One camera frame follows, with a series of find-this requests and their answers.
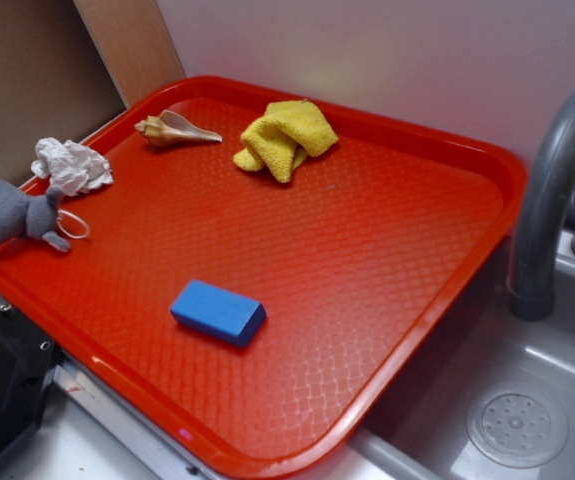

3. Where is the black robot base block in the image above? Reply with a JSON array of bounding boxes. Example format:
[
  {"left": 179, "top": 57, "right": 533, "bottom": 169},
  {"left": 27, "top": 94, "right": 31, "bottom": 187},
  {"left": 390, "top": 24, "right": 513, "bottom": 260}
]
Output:
[{"left": 0, "top": 305, "right": 59, "bottom": 461}]

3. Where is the yellow cloth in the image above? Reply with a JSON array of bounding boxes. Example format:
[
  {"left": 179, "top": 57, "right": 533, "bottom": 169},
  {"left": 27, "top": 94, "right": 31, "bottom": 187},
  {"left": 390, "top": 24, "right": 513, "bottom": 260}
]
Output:
[{"left": 233, "top": 99, "right": 339, "bottom": 184}]

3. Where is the red plastic tray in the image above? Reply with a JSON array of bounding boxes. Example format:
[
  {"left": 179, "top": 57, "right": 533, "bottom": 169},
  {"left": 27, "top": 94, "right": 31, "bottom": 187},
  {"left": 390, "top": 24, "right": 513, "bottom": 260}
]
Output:
[{"left": 0, "top": 77, "right": 527, "bottom": 479}]

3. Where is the blue rectangular block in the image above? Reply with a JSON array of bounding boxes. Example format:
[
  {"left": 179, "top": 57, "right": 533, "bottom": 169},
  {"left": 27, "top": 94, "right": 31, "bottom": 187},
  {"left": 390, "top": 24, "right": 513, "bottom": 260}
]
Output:
[{"left": 170, "top": 280, "right": 267, "bottom": 348}]

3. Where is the beige conch seashell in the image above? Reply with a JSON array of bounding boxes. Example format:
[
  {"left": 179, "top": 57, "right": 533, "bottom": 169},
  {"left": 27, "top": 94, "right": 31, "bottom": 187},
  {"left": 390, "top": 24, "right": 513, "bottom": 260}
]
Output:
[{"left": 134, "top": 110, "right": 223, "bottom": 148}]

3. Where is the white rubber band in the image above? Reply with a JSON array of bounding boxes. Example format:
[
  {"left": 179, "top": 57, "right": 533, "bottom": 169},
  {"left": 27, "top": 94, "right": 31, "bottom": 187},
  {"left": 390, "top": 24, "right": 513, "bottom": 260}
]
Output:
[{"left": 56, "top": 209, "right": 91, "bottom": 240}]

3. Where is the crumpled white paper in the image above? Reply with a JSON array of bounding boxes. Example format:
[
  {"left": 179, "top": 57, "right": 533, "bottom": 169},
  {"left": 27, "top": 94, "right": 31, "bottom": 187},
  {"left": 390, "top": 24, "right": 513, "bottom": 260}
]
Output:
[{"left": 31, "top": 137, "right": 114, "bottom": 197}]

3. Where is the wooden board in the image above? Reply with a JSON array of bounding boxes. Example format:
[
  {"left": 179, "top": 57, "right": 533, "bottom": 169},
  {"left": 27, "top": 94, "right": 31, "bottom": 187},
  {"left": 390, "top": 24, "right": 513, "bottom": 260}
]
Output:
[{"left": 74, "top": 0, "right": 186, "bottom": 107}]

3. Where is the grey toy sink basin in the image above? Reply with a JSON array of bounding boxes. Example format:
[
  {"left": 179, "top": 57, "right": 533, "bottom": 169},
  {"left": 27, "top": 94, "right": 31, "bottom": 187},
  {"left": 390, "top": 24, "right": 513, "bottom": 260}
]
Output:
[{"left": 350, "top": 247, "right": 575, "bottom": 479}]

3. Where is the grey plush elephant toy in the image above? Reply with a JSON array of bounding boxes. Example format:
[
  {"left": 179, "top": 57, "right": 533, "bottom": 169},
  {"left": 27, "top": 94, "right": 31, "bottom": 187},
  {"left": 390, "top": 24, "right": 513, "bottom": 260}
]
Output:
[{"left": 0, "top": 179, "right": 71, "bottom": 252}]

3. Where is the brown cardboard panel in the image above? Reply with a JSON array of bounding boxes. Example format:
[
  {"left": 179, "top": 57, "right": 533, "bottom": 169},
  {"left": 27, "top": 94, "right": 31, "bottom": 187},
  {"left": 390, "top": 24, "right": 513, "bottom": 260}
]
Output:
[{"left": 0, "top": 1, "right": 125, "bottom": 185}]

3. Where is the grey curved faucet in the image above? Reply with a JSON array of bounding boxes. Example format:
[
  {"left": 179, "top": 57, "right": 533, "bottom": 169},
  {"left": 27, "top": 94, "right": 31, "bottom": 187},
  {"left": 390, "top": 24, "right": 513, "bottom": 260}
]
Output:
[{"left": 507, "top": 91, "right": 575, "bottom": 321}]

